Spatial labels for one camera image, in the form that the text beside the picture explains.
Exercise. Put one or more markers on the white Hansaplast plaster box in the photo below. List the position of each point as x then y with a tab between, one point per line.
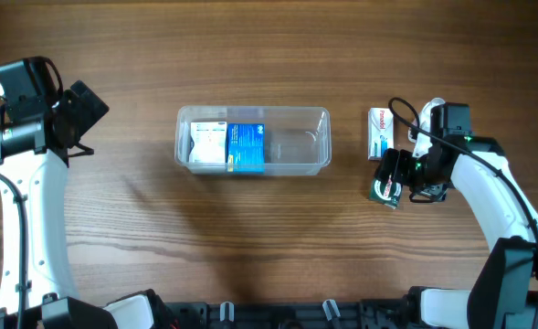
208	142

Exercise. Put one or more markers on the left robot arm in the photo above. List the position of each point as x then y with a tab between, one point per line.
37	288

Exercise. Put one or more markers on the white Panadol box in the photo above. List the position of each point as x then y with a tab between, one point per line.
380	132

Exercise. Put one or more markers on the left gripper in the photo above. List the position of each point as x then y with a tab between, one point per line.
88	108

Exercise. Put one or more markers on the clear spray bottle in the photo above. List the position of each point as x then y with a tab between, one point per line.
423	118

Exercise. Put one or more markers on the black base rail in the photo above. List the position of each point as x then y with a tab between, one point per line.
348	315

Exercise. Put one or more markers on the green Zam-Buk box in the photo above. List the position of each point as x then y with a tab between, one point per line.
385	192

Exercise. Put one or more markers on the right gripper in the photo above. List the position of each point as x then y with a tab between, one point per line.
399	173

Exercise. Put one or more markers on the blue VapoDrops box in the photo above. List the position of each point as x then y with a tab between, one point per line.
245	148

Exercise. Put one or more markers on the clear plastic container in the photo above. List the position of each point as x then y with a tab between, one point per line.
298	140

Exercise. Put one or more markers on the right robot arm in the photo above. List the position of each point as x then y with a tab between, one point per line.
505	295

